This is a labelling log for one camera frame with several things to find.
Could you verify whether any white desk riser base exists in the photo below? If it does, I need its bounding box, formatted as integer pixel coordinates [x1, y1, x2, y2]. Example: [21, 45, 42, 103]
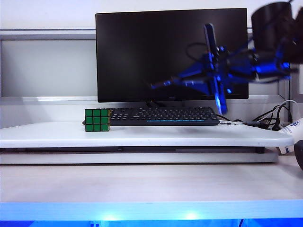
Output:
[0, 146, 279, 165]

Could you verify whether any black monitor stand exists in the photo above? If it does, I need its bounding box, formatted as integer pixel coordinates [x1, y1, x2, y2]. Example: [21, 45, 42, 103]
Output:
[145, 101, 166, 108]

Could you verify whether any white cable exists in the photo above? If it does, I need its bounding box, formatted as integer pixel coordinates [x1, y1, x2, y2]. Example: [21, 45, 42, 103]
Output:
[278, 99, 298, 112]

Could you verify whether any dark grey rounded object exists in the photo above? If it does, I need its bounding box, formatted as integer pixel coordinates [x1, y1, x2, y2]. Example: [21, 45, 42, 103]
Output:
[293, 140, 303, 171]

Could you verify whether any cable with grey connector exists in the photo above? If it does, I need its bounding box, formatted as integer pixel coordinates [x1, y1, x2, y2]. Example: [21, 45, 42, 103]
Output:
[219, 120, 267, 128]

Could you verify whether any Rubik's cube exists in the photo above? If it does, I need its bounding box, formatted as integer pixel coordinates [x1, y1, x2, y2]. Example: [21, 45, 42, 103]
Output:
[84, 108, 112, 132]

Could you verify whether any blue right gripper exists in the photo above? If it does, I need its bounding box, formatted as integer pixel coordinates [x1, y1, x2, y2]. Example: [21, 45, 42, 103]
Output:
[148, 23, 258, 115]

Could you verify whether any white desk riser board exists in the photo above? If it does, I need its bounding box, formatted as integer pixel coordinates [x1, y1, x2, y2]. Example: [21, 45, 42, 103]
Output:
[0, 121, 295, 148]

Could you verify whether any black computer monitor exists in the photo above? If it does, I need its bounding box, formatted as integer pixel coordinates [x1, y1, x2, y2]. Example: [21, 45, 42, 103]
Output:
[95, 8, 250, 103]

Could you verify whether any white and black device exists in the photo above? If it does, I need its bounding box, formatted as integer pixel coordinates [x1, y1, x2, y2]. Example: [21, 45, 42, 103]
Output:
[278, 119, 303, 156]

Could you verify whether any black computer keyboard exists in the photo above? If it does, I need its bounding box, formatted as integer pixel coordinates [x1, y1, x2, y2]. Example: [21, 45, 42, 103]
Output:
[81, 106, 221, 127]

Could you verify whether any black cable bundle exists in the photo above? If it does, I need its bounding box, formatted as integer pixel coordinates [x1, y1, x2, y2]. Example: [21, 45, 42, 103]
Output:
[251, 104, 292, 131]

